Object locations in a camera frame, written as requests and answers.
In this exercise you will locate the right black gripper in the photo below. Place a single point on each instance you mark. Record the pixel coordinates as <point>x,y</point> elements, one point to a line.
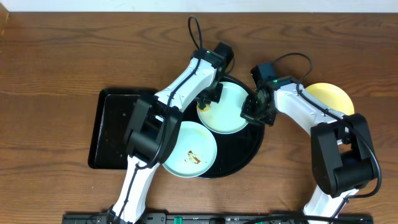
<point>249,114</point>

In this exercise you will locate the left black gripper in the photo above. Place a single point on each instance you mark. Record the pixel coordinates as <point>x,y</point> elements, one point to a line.
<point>210,94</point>

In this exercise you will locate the green and yellow sponge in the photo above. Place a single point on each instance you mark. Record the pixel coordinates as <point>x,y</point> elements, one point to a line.
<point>203,107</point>

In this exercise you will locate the light blue plate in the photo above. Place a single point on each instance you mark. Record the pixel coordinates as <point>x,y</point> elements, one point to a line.
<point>224,117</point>
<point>194,152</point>

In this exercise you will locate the yellow plate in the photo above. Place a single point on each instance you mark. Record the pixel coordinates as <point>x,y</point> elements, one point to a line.
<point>332,96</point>

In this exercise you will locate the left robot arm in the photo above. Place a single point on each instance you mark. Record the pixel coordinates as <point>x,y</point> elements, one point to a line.
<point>152,131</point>

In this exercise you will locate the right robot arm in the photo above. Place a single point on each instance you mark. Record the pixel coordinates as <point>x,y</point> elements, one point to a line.
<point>343,157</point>

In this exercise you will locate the rectangular black tray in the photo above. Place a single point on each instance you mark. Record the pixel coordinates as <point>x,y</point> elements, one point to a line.
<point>113,112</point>

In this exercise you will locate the black aluminium rail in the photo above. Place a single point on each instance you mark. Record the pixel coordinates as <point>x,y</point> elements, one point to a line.
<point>161,218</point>

